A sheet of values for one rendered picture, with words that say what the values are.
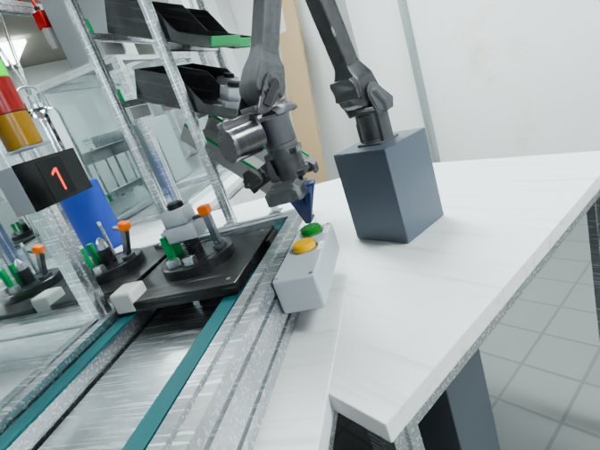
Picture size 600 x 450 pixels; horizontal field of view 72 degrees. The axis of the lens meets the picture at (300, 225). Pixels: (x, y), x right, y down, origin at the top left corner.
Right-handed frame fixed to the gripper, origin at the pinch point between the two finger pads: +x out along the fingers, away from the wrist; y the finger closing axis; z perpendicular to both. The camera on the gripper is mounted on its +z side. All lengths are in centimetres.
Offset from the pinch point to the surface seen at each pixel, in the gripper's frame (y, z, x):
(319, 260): 12.8, -3.3, 5.5
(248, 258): 8.6, 10.1, 4.3
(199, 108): -23.3, 23.0, -22.4
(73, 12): -21, 42, -50
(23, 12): -106, 123, -85
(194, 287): 16.1, 17.5, 4.1
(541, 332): -83, -53, 103
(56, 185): 18.1, 30.5, -18.5
